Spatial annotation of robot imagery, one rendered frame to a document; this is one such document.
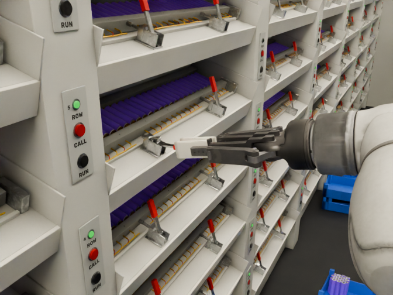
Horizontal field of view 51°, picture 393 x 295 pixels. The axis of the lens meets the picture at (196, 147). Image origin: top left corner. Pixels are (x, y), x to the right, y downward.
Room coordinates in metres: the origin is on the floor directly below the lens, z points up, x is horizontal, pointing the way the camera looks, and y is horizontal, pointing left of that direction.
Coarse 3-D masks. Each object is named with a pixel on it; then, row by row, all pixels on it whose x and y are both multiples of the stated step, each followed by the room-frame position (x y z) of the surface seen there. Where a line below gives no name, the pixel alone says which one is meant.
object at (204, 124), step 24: (168, 72) 1.02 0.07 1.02; (216, 72) 1.12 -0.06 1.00; (240, 96) 1.07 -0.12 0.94; (168, 120) 0.83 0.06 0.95; (192, 120) 0.86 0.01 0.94; (216, 120) 0.89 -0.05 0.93; (120, 168) 0.61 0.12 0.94; (144, 168) 0.63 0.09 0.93; (168, 168) 0.71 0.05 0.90; (120, 192) 0.57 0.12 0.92
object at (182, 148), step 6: (174, 144) 0.65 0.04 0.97; (180, 144) 0.65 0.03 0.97; (186, 144) 0.64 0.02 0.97; (192, 144) 0.64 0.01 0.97; (198, 144) 0.63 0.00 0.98; (204, 144) 0.63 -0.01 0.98; (180, 150) 0.65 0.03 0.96; (186, 150) 0.64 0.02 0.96; (180, 156) 0.65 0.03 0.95; (186, 156) 0.64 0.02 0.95; (192, 156) 0.64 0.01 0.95; (198, 156) 0.63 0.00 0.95; (204, 156) 0.63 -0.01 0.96
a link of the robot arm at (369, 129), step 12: (372, 108) 0.53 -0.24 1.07; (384, 108) 0.51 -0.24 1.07; (360, 120) 0.51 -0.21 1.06; (372, 120) 0.49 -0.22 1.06; (384, 120) 0.48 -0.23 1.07; (360, 132) 0.49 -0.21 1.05; (372, 132) 0.47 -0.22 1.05; (384, 132) 0.46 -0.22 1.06; (360, 144) 0.49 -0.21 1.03; (372, 144) 0.46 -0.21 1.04; (384, 144) 0.44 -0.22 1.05; (360, 156) 0.48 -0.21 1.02; (360, 168) 0.49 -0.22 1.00
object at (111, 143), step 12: (216, 84) 1.04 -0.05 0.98; (192, 96) 0.93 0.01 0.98; (204, 96) 0.96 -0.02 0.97; (168, 108) 0.83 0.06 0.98; (180, 108) 0.86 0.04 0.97; (144, 120) 0.75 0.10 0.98; (156, 120) 0.77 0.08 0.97; (120, 132) 0.68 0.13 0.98; (132, 132) 0.69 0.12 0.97; (144, 132) 0.74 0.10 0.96; (156, 132) 0.74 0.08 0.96; (108, 144) 0.63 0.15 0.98; (120, 144) 0.67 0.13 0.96
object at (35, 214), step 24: (0, 168) 0.50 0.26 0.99; (0, 192) 0.46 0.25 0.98; (24, 192) 0.46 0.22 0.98; (48, 192) 0.46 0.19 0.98; (0, 216) 0.45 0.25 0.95; (24, 216) 0.46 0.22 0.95; (48, 216) 0.46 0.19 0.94; (0, 240) 0.41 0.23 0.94; (24, 240) 0.42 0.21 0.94; (48, 240) 0.43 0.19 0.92; (0, 264) 0.37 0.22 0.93; (24, 264) 0.41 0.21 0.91; (0, 288) 0.38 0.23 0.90
